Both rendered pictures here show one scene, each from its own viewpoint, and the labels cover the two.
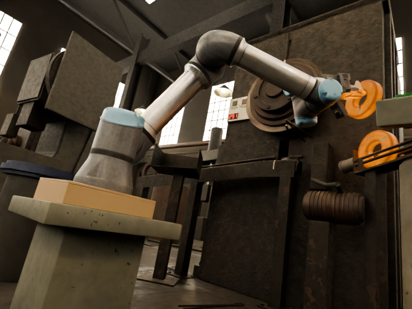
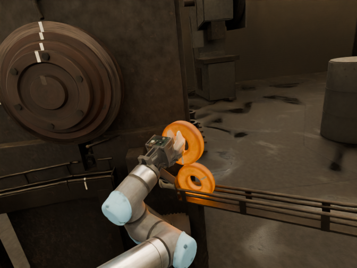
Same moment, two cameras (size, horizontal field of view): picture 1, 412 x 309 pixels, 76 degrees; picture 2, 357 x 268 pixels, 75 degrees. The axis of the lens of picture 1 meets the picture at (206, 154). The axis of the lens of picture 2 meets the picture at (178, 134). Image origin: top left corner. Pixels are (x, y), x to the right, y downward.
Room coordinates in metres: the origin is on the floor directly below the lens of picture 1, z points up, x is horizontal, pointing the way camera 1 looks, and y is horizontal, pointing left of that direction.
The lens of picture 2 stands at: (0.40, -0.08, 1.23)
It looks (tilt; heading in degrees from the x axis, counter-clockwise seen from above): 21 degrees down; 318
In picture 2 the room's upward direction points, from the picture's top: 6 degrees counter-clockwise
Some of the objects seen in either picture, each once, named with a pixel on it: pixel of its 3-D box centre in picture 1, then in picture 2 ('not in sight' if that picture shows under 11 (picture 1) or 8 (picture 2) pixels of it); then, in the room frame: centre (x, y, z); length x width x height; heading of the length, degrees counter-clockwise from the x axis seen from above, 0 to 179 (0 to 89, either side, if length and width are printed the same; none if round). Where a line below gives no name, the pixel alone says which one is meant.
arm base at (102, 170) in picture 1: (107, 172); not in sight; (0.71, 0.25, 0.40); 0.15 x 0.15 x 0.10
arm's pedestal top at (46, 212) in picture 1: (95, 217); not in sight; (0.72, 0.25, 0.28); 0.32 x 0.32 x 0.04; 44
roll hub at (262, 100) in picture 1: (276, 89); (51, 92); (1.33, -0.33, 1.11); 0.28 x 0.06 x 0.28; 49
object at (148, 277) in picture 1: (168, 211); not in sight; (1.55, 0.16, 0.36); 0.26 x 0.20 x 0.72; 84
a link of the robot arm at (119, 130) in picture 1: (120, 133); not in sight; (0.72, 0.25, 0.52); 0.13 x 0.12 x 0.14; 5
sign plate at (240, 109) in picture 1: (244, 108); not in sight; (1.71, -0.21, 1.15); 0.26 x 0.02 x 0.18; 49
